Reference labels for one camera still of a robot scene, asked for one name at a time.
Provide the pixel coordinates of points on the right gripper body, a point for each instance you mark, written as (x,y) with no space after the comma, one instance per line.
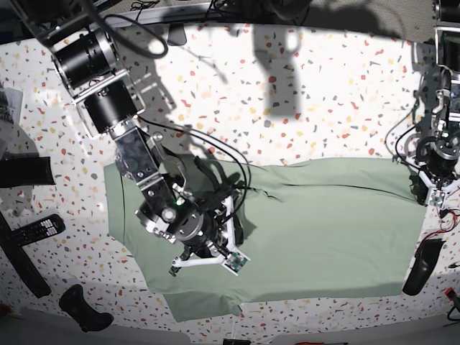
(205,227)

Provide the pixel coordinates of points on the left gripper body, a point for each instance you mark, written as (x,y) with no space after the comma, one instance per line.
(434,161)

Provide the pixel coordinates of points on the light green T-shirt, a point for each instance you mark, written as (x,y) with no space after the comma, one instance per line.
(327,228)

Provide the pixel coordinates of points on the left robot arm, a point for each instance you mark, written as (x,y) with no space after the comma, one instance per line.
(442,117)

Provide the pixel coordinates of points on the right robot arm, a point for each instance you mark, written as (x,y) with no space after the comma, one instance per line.
(84,53)

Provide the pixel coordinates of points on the small black box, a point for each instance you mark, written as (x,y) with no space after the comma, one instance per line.
(236,342)

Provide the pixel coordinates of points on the black TV remote control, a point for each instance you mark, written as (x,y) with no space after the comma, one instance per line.
(39,230)

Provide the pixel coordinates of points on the black game controller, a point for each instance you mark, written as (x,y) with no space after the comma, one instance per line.
(74,304)

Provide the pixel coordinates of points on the long black bar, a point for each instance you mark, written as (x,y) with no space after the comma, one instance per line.
(22,264)

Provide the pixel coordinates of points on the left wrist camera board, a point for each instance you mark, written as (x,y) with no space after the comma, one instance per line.
(436,198)

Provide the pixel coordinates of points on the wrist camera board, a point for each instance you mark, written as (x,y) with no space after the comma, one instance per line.
(436,198)
(235,262)

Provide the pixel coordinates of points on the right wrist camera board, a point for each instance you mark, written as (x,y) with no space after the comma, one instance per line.
(235,262)

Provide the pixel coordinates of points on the black curved handle right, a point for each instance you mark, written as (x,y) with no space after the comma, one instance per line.
(426,258)

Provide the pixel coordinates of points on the black curved handle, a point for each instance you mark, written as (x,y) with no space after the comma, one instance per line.
(26,171)
(426,258)

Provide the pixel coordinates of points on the black curved handle left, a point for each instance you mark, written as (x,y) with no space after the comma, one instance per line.
(26,171)

